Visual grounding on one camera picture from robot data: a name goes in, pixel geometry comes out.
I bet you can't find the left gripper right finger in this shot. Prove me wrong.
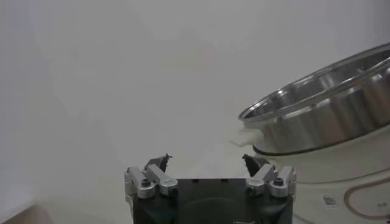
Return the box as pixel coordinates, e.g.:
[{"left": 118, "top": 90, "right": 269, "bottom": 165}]
[{"left": 242, "top": 153, "right": 298, "bottom": 198}]

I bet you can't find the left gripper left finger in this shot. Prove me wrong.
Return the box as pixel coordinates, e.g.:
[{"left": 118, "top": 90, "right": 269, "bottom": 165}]
[{"left": 124, "top": 153, "right": 179, "bottom": 200}]

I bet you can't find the stainless steel steamer basket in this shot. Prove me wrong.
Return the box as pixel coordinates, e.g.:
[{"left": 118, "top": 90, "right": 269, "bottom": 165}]
[{"left": 230, "top": 42, "right": 390, "bottom": 156}]

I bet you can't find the white electric cooker base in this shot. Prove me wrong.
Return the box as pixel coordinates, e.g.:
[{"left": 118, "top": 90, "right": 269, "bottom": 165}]
[{"left": 252, "top": 124, "right": 390, "bottom": 224}]

